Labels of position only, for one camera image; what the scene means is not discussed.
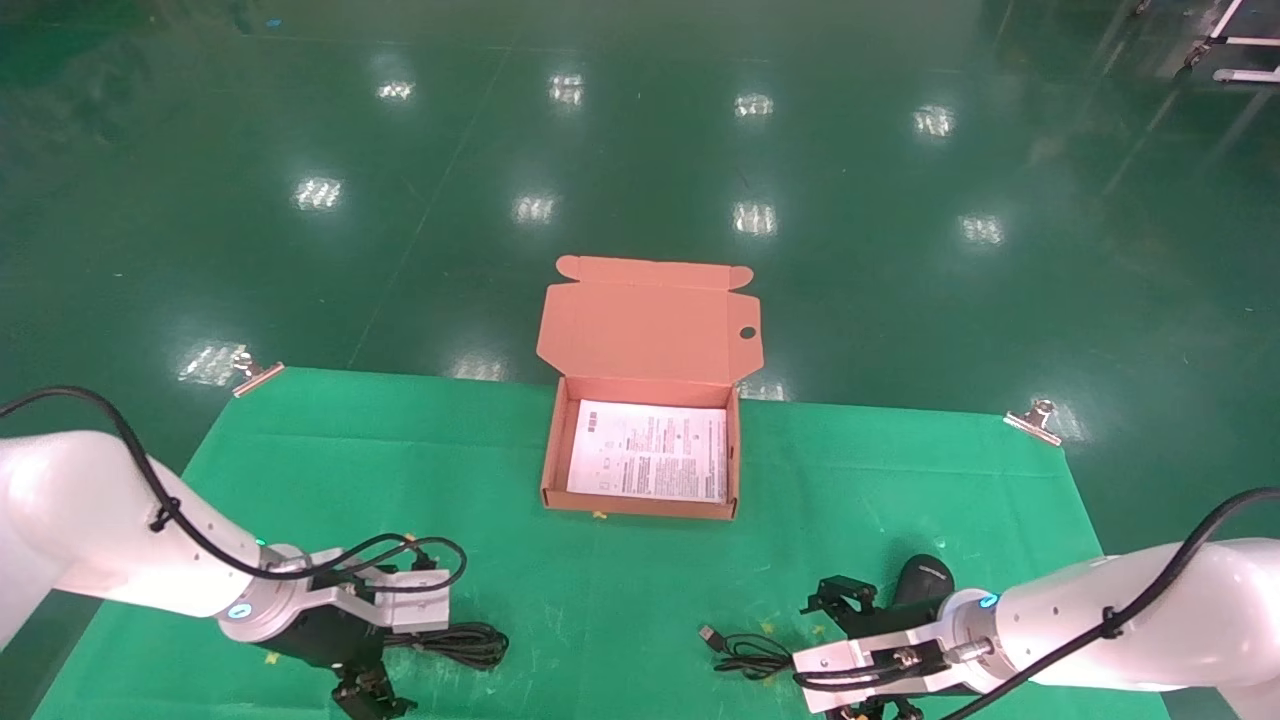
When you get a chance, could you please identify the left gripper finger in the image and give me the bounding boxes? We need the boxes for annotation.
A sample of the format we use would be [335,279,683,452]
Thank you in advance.
[333,665,416,720]

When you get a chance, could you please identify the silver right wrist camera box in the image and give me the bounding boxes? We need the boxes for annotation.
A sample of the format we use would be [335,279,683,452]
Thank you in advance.
[793,625,963,713]

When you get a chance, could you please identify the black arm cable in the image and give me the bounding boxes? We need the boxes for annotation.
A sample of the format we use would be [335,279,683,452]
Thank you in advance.
[0,387,468,601]
[795,487,1280,720]

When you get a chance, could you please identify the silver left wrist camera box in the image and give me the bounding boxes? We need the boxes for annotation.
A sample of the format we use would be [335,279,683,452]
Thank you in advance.
[305,565,453,636]

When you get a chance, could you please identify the black data cable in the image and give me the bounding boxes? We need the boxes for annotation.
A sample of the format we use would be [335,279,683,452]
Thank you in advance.
[385,622,509,671]

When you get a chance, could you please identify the white printed paper sheet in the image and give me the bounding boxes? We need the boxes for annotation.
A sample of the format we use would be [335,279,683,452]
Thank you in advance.
[566,400,729,504]

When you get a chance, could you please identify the green table mat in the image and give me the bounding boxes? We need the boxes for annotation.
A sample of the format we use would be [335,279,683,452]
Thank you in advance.
[30,365,1171,720]

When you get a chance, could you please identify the white metal rack frame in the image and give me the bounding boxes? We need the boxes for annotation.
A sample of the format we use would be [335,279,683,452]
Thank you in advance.
[1185,0,1280,86]

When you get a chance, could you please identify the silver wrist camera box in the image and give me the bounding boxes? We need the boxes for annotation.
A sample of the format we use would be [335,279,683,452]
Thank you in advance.
[305,565,453,636]
[793,625,963,713]

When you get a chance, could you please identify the metal binder clip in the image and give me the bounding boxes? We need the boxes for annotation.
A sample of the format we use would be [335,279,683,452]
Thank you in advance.
[1003,398,1063,447]
[230,350,286,399]

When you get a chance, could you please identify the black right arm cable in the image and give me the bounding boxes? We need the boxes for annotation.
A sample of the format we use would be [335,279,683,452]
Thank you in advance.
[795,487,1280,720]

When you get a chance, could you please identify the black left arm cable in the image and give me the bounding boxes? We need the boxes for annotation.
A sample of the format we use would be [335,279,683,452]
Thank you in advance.
[0,387,468,601]

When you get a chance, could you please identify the open brown cardboard box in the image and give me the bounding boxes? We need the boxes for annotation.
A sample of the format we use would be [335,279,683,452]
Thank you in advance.
[536,255,764,521]

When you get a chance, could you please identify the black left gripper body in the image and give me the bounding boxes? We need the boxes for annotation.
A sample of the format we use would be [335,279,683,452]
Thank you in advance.
[262,600,396,691]

